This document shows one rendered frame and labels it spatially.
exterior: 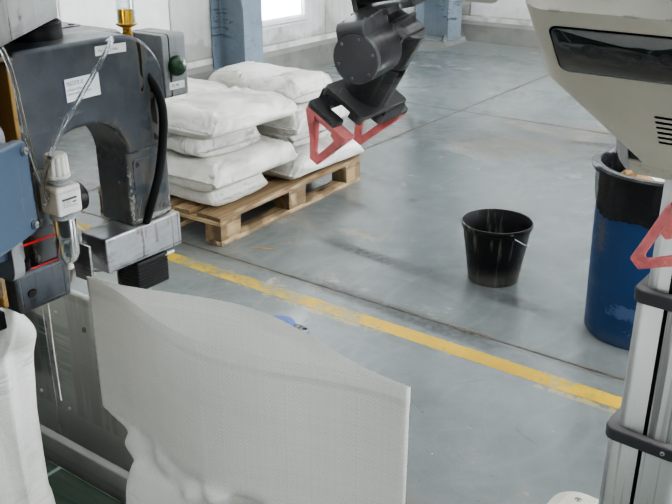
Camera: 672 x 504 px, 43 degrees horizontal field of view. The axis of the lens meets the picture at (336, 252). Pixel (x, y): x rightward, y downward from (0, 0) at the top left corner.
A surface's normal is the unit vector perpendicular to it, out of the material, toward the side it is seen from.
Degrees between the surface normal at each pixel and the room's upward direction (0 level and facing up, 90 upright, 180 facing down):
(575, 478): 0
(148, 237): 90
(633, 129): 130
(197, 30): 90
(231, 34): 90
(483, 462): 0
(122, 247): 90
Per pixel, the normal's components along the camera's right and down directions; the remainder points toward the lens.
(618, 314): -0.71, 0.32
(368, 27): 0.83, 0.04
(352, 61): -0.51, 0.42
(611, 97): -0.47, 0.83
